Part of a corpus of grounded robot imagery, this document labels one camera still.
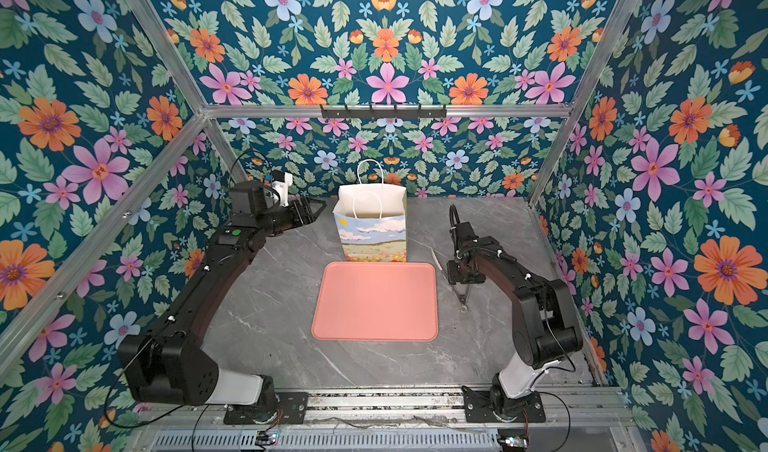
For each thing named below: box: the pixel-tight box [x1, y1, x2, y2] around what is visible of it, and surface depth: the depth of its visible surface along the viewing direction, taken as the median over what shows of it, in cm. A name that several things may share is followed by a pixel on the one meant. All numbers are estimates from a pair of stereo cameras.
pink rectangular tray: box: [311, 261, 438, 342], surface depth 98 cm
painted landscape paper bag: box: [333, 159, 407, 263], surface depth 91 cm
